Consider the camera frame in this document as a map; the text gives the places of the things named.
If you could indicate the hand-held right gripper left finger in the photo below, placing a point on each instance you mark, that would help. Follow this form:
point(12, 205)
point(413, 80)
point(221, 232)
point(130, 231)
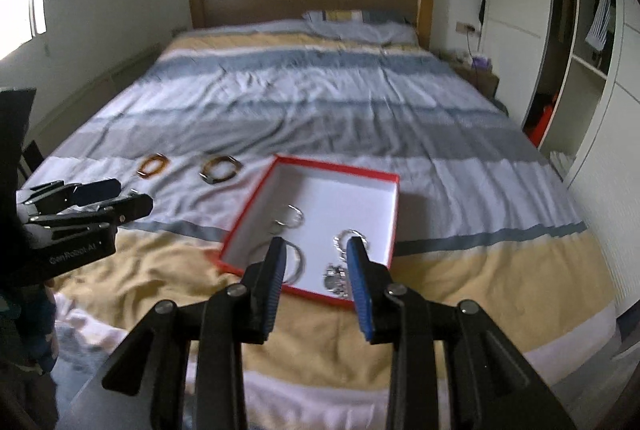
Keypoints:
point(275, 290)

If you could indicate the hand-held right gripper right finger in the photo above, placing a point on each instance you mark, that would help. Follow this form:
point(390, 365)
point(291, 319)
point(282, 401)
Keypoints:
point(360, 290)

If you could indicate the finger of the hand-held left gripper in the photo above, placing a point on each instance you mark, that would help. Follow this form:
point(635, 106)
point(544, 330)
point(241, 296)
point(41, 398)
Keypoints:
point(97, 190)
point(132, 207)

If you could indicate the silver wristwatch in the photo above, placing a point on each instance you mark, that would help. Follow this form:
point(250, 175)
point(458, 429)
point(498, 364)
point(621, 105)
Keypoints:
point(334, 281)

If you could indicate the thin gold bangle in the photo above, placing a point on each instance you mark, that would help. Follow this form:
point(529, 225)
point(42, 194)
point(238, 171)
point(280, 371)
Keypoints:
point(301, 260)

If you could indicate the red cardboard box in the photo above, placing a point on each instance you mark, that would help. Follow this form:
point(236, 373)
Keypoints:
point(340, 200)

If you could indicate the amber bangle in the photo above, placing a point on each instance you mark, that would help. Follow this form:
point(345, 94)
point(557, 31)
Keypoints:
point(145, 169)

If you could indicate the dark brown bangle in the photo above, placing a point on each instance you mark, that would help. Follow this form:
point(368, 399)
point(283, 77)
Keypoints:
point(207, 175)

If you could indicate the wooden nightstand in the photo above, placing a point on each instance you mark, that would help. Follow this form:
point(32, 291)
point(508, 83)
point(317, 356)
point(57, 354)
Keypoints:
point(482, 79)

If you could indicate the red bag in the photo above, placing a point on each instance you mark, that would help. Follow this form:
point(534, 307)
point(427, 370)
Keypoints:
point(542, 119)

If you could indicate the purple box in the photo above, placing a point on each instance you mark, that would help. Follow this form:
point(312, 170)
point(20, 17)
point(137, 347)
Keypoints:
point(481, 62)

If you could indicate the striped pillow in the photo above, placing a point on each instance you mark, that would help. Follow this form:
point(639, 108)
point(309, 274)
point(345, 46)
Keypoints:
point(365, 27)

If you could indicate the striped hanging garment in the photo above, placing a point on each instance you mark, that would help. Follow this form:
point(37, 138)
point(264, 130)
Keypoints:
point(600, 14)

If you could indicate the low wall cabinet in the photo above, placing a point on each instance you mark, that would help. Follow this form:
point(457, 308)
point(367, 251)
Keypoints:
point(100, 94)

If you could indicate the wall socket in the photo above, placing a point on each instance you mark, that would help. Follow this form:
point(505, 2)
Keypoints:
point(465, 27)

